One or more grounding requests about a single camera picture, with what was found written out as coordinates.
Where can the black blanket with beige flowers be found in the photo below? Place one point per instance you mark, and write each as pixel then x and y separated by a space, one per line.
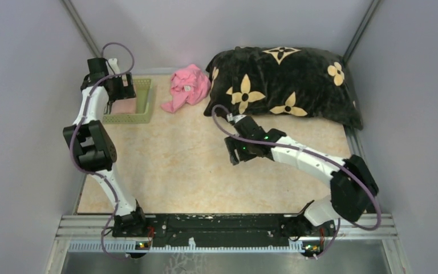
pixel 300 81

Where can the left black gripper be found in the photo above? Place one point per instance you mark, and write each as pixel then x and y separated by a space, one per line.
pixel 126 92

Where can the bright pink crumpled towel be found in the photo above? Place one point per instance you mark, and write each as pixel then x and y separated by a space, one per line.
pixel 189 85

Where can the green perforated plastic basket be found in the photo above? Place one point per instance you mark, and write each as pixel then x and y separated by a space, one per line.
pixel 144 105

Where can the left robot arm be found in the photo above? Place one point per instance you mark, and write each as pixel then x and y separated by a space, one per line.
pixel 93 152

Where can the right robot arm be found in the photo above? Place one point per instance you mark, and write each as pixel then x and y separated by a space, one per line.
pixel 353 190

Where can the light salmon pink towel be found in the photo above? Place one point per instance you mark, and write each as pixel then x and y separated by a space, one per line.
pixel 124 106

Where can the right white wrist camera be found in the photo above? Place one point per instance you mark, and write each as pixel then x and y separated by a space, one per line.
pixel 233 119

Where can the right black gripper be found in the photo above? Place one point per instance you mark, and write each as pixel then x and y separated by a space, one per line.
pixel 233 143

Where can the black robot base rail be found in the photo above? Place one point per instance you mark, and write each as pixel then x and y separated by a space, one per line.
pixel 222 231

